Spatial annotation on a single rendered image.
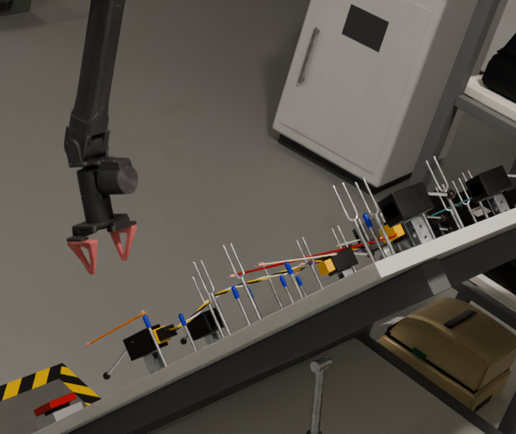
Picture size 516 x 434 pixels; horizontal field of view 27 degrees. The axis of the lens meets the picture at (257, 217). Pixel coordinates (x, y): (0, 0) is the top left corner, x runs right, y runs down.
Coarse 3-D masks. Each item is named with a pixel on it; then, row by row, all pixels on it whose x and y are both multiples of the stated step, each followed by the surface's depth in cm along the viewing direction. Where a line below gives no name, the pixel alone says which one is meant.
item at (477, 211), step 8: (504, 192) 286; (456, 200) 273; (464, 200) 274; (472, 200) 276; (456, 208) 268; (464, 208) 270; (472, 208) 271; (480, 208) 272; (488, 208) 274; (512, 208) 278; (464, 216) 266; (480, 216) 268; (488, 216) 270; (440, 224) 261; (448, 224) 260; (464, 224) 262; (448, 232) 260; (504, 264) 252; (512, 264) 250; (488, 272) 255; (496, 272) 253; (504, 272) 252; (512, 272) 251; (496, 280) 254; (504, 280) 252; (512, 280) 251; (512, 288) 251
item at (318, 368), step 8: (320, 360) 143; (328, 360) 144; (312, 368) 143; (320, 368) 142; (320, 376) 143; (320, 384) 144; (320, 392) 144; (320, 400) 145; (312, 408) 145; (320, 408) 145; (312, 416) 146; (320, 416) 146; (312, 424) 146; (312, 432) 146
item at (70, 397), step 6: (66, 396) 168; (72, 396) 168; (48, 402) 165; (54, 402) 166; (60, 402) 167; (66, 402) 167; (36, 408) 168; (42, 408) 167; (48, 408) 166; (54, 408) 167; (60, 408) 167; (36, 414) 168; (48, 414) 168
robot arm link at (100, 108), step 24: (96, 0) 200; (120, 0) 200; (96, 24) 201; (120, 24) 203; (96, 48) 203; (96, 72) 205; (96, 96) 207; (72, 120) 210; (96, 120) 209; (96, 144) 213
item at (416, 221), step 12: (396, 192) 146; (408, 192) 147; (420, 192) 148; (432, 192) 151; (384, 204) 148; (396, 204) 146; (408, 204) 147; (420, 204) 147; (432, 204) 148; (384, 216) 149; (396, 216) 147; (408, 216) 146; (420, 216) 148; (408, 228) 149; (420, 228) 148; (420, 240) 147
